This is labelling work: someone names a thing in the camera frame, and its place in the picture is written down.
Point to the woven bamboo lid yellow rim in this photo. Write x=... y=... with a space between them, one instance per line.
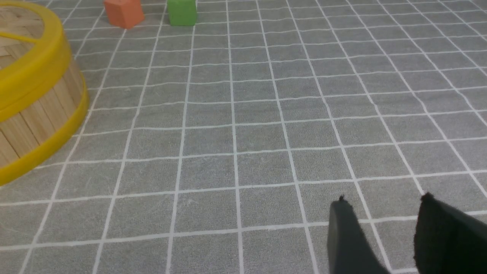
x=35 y=73

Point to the green cube block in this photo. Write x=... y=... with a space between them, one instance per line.
x=182 y=12

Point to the bamboo steamer basket yellow rims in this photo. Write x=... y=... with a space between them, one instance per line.
x=35 y=133

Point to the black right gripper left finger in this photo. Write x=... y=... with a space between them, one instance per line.
x=348 y=249

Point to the grey grid tablecloth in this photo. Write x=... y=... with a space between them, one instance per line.
x=218 y=148

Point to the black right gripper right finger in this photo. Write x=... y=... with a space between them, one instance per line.
x=448 y=241

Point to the orange cube block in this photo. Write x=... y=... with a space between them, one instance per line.
x=124 y=13

